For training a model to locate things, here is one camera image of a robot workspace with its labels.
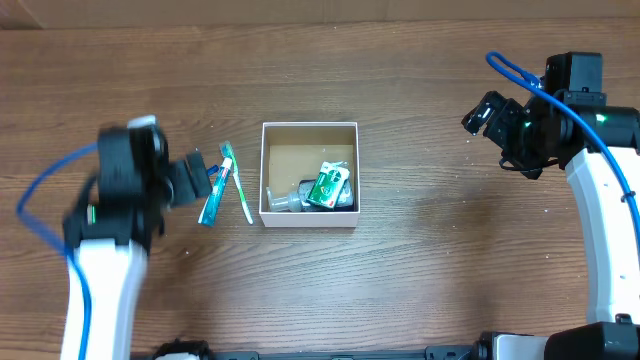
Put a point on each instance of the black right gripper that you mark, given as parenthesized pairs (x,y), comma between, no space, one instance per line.
(495,120)

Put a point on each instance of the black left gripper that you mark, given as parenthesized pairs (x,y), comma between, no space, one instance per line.
(198,174)

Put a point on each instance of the blue disposable razor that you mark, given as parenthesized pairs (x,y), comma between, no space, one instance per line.
(212,170)

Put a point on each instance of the clear bottle dark liquid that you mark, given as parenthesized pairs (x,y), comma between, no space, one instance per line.
(297,201)

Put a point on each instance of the green white small packet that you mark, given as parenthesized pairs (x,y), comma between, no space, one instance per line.
(332,187)

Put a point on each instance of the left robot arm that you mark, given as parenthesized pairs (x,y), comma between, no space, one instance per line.
(109,232)

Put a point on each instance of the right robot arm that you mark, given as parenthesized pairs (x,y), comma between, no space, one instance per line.
(597,146)

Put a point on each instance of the teal toothpaste tube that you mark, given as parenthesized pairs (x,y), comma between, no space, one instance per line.
(209,212)

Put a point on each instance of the green white toothbrush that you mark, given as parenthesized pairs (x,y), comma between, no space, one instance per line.
(228,152)

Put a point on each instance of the white cardboard box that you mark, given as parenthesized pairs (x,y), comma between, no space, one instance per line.
(294,151)

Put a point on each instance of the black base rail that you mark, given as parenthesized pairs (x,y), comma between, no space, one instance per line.
(200,350)

